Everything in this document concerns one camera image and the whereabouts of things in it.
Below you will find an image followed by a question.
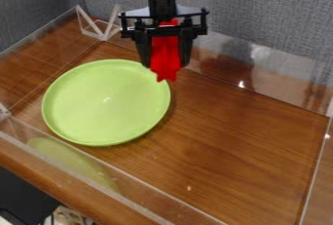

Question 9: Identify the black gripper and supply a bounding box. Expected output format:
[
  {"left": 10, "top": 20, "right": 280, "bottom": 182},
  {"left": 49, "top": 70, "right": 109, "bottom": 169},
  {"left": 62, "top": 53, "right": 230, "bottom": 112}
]
[{"left": 119, "top": 5, "right": 210, "bottom": 68}]

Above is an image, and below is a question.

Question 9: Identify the red ridged carrot block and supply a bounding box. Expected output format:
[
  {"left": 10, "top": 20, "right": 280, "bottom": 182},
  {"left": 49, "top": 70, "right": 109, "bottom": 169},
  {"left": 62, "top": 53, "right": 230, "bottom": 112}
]
[{"left": 149, "top": 18, "right": 182, "bottom": 83}]

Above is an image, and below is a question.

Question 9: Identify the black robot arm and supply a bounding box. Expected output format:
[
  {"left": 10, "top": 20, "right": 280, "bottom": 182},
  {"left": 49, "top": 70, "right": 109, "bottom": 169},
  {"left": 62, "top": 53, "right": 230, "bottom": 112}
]
[{"left": 119, "top": 0, "right": 210, "bottom": 68}]

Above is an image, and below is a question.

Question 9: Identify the green round plate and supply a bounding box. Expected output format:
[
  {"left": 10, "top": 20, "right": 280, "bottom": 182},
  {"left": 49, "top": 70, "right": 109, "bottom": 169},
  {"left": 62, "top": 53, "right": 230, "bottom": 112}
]
[{"left": 41, "top": 59, "right": 169, "bottom": 146}]

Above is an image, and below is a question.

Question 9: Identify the clear acrylic corner bracket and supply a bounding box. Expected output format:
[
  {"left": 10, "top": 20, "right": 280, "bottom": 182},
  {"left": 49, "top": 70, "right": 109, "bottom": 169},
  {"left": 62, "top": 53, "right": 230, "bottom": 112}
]
[{"left": 75, "top": 5, "right": 120, "bottom": 42}]

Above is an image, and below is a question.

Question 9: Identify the clear acrylic enclosure wall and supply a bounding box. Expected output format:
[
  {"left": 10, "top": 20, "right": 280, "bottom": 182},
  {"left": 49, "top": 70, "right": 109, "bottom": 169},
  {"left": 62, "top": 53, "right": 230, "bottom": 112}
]
[{"left": 0, "top": 11, "right": 333, "bottom": 225}]

